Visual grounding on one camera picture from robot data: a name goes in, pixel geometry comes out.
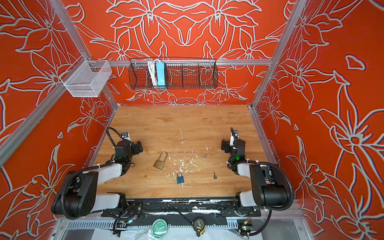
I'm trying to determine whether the brass padlock long shackle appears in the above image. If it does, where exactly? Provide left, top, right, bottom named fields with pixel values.
left=153, top=152, right=168, bottom=170

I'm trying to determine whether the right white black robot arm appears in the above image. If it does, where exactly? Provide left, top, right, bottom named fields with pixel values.
left=221, top=128, right=294, bottom=211

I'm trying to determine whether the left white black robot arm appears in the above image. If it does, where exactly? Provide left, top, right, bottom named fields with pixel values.
left=51, top=127, right=144, bottom=221

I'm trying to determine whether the blue padlock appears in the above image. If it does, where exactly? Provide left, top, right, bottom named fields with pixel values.
left=177, top=172, right=184, bottom=184

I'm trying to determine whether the black yellow tape measure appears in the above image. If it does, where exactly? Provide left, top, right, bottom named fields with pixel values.
left=192, top=218, right=206, bottom=237

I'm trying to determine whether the white mesh basket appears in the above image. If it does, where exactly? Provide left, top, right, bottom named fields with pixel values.
left=61, top=61, right=112, bottom=98

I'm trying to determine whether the light blue box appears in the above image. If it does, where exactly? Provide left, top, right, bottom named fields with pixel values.
left=156, top=62, right=166, bottom=88

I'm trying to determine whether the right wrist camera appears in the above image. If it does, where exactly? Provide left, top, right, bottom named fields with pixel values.
left=230, top=130, right=239, bottom=148

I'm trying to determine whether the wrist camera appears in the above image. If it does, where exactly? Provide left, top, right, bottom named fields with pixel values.
left=121, top=132, right=131, bottom=141
left=230, top=130, right=239, bottom=148

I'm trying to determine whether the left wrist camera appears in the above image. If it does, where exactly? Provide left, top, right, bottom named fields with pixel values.
left=121, top=132, right=131, bottom=141

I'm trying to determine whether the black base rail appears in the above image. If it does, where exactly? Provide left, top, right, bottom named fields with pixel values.
left=101, top=197, right=262, bottom=218

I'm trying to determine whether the white coiled cable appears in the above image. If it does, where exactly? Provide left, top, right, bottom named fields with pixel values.
left=147, top=59, right=159, bottom=87

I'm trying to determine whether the black wire basket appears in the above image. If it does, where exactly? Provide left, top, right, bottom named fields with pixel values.
left=128, top=58, right=219, bottom=90

